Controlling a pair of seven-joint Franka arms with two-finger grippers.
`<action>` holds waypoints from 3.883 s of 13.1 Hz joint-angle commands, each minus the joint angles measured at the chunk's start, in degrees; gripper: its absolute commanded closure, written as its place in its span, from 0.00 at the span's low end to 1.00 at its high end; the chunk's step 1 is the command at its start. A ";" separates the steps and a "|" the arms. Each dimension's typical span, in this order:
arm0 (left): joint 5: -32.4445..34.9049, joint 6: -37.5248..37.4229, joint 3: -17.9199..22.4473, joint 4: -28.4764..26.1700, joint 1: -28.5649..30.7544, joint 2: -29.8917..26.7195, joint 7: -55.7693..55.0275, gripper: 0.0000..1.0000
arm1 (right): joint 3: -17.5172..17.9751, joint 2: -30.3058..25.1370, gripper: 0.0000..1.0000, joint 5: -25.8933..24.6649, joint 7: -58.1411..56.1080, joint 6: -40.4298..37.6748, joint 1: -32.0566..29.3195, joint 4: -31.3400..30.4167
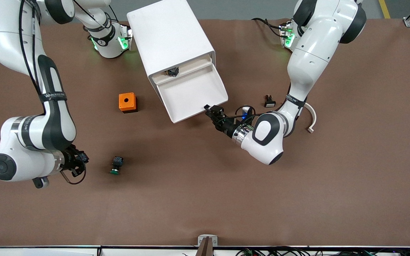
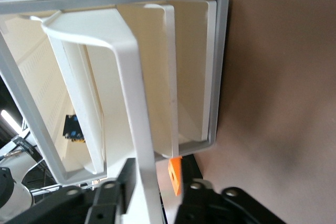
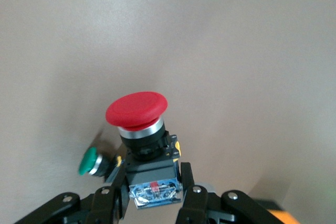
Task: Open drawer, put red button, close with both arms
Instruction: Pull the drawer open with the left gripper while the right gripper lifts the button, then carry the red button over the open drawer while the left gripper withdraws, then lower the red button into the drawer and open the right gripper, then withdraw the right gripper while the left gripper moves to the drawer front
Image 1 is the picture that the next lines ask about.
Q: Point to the brown tapered post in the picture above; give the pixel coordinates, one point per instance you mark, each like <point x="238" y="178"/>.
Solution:
<point x="205" y="249"/>

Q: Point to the black switch white square cap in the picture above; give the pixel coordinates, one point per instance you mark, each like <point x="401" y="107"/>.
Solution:
<point x="269" y="102"/>

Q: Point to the small black component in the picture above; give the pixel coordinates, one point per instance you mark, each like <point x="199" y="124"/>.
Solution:
<point x="172" y="72"/>

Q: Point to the grey metal mount bracket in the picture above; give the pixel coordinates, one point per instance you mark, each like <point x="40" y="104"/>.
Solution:
<point x="201" y="240"/>

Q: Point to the white curved plastic bracket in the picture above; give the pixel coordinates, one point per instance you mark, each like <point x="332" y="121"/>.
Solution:
<point x="313" y="117"/>

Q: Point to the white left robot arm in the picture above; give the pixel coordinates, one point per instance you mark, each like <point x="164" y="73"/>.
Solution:
<point x="308" y="60"/>

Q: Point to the green mushroom push button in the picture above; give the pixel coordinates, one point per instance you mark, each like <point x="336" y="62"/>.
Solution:
<point x="117" y="165"/>

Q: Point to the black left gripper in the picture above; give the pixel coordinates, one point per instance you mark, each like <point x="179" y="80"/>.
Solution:
<point x="227" y="127"/>

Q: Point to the metal base connector plate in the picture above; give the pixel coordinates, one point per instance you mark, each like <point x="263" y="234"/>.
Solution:
<point x="286" y="35"/>
<point x="126" y="37"/>

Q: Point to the orange box with hole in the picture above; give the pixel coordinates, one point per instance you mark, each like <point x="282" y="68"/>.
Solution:
<point x="123" y="105"/>

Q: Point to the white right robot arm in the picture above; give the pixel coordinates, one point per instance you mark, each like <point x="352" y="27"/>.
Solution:
<point x="23" y="156"/>

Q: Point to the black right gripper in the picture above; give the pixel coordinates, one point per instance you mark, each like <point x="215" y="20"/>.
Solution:
<point x="71" y="160"/>

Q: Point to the white table edge rail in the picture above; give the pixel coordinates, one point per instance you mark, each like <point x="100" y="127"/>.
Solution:
<point x="48" y="251"/>

